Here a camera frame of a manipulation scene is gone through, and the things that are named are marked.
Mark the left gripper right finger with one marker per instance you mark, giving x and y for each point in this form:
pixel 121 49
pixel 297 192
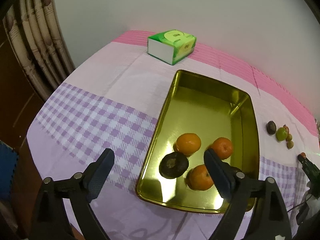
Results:
pixel 269 219

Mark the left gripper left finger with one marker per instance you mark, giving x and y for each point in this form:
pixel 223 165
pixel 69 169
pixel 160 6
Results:
pixel 49 219

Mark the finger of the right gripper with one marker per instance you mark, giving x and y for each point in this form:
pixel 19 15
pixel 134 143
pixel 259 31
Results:
pixel 312 172

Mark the brown longan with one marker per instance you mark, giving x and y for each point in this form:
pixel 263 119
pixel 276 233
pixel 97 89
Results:
pixel 290 144
pixel 289 137

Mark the green tomato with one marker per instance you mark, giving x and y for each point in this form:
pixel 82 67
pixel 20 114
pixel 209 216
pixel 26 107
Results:
pixel 281 134

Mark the small dark passion fruit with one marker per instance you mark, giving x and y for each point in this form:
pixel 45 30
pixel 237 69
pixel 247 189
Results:
pixel 271 128

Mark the orange mandarin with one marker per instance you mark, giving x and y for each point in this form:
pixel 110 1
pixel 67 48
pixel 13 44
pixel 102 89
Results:
pixel 188 143
pixel 199 178
pixel 223 147

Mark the large dark mangosteen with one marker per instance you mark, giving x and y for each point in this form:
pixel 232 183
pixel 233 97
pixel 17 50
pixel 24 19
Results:
pixel 173 165

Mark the blue foam floor mat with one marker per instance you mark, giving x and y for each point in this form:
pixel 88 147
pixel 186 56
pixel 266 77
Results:
pixel 8 164

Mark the gold toffee tin tray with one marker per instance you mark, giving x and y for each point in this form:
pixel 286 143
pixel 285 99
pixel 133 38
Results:
pixel 211 109

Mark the pink purple checked tablecloth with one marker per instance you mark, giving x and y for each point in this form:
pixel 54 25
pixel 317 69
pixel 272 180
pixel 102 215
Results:
pixel 113 100

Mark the green tissue pack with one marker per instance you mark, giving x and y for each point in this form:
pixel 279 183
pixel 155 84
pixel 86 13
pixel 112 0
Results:
pixel 171 46

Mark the beige patterned curtain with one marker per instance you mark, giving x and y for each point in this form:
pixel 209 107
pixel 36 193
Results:
pixel 34 34

